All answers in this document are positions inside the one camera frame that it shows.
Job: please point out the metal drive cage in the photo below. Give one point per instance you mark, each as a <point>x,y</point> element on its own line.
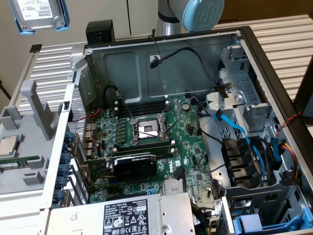
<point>244,80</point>

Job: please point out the metal disk bay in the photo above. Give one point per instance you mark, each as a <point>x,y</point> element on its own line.
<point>256,195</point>

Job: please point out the black graphics card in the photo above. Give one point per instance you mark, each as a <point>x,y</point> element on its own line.
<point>134,169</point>

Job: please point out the blue disk carrier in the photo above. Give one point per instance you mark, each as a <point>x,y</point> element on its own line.
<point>250,221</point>

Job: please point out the dark blue slot latch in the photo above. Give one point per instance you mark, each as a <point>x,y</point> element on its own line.
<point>61,182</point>
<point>59,195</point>
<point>66,147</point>
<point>64,170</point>
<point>69,135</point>
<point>65,158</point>

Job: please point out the black expansion slot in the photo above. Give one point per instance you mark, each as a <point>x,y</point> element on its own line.
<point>117,190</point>

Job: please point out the black CPU cooler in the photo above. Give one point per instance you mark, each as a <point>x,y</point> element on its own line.
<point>100,34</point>

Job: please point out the black RAM slot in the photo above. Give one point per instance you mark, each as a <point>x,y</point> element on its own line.
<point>163,153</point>
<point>146,110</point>
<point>146,104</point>
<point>146,146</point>

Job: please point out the metal socket cover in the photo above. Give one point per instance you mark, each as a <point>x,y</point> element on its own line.
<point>171,110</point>

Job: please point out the grey parts rack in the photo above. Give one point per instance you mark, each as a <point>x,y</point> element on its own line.
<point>29,151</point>

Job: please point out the hard disk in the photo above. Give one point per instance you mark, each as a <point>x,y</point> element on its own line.
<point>36,14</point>

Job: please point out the open PC case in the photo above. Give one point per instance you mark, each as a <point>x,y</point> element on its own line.
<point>122,73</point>

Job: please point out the green motherboard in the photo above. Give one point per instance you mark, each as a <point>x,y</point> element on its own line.
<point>105,120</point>

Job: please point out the CPU socket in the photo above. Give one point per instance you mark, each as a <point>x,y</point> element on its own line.
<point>146,128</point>

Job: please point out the silver chipset heatsink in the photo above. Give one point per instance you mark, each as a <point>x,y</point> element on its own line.
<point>173,187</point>

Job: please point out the coin battery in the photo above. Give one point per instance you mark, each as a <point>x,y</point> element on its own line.
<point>186,106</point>

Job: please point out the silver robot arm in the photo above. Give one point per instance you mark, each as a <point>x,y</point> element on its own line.
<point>171,27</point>

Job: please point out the metal locking lever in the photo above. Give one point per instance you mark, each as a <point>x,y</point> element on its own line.
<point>126,107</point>
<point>146,133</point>

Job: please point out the white barcode tag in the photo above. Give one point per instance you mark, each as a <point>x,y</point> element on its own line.
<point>217,206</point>

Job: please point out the green RAM stick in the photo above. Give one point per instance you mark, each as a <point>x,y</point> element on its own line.
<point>19,160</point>

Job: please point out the small black table clip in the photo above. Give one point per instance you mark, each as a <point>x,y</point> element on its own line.
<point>35,48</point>

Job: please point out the grey power supply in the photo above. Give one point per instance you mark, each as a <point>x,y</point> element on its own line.
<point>171,210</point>

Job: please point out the silver CPU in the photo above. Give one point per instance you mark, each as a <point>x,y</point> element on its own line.
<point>7,147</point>

